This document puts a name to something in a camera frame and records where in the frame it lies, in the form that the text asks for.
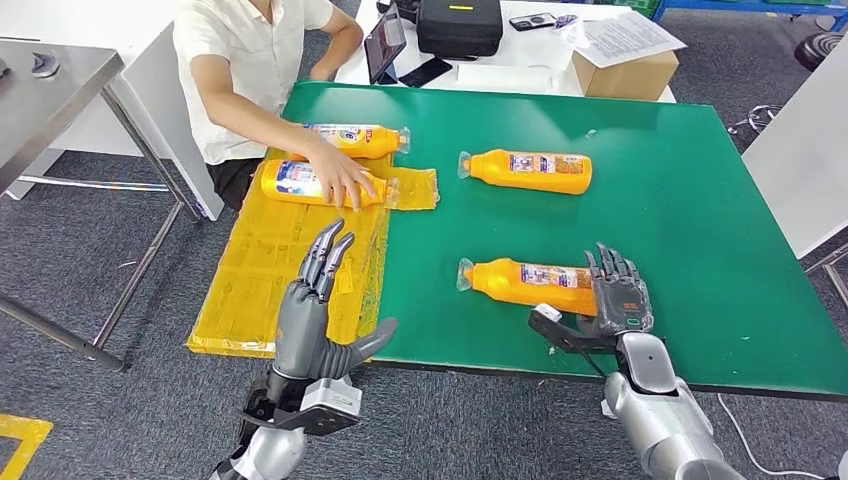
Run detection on white board panel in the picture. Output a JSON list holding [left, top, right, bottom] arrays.
[[741, 44, 848, 261]]

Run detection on small metal part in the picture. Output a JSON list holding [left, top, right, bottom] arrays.
[[31, 51, 62, 79]]

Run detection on blue metal rack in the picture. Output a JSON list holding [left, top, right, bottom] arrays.
[[651, 0, 848, 32]]

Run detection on person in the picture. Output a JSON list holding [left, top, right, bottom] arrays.
[[173, 0, 380, 212]]

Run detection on white table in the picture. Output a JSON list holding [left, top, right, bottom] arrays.
[[334, 0, 678, 105]]

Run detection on brown cardboard box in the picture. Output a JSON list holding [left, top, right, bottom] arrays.
[[571, 49, 681, 102]]

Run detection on metal frame legs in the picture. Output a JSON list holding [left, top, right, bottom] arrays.
[[804, 245, 848, 307]]

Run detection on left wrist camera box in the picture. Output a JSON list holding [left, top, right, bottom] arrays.
[[241, 376, 364, 439]]

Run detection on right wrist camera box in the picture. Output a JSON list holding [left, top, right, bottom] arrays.
[[527, 303, 624, 356]]

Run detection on black smartphone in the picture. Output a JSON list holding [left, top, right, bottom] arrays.
[[398, 55, 454, 88]]

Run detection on white floor cable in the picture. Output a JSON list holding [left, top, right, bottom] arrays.
[[716, 396, 828, 480]]

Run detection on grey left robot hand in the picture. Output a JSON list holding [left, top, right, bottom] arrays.
[[272, 218, 400, 382]]

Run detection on black handheld device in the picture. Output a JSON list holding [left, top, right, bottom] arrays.
[[508, 11, 559, 32]]

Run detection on black tablet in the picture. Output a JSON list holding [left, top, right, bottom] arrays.
[[363, 5, 407, 85]]

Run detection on person's right hand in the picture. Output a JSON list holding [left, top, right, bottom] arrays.
[[305, 142, 380, 212]]

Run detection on black carrying case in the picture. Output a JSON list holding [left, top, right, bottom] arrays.
[[415, 0, 505, 58]]

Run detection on stainless steel table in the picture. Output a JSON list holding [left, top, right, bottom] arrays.
[[0, 36, 203, 372]]

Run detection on yellow taped cardboard mat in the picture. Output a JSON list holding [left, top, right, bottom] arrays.
[[186, 148, 440, 360]]

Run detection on orange detergent bottle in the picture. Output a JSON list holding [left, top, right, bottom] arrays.
[[301, 123, 412, 161], [455, 257, 601, 318], [259, 158, 401, 210], [457, 148, 594, 196]]

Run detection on black round stool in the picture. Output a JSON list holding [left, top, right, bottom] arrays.
[[794, 31, 848, 72]]

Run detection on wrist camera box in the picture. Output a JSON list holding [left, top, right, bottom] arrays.
[[527, 303, 624, 356], [241, 376, 364, 439]]

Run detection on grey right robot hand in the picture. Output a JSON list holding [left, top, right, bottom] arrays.
[[576, 242, 656, 340]]

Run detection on printed paper sheet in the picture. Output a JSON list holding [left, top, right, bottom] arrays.
[[561, 11, 688, 70]]

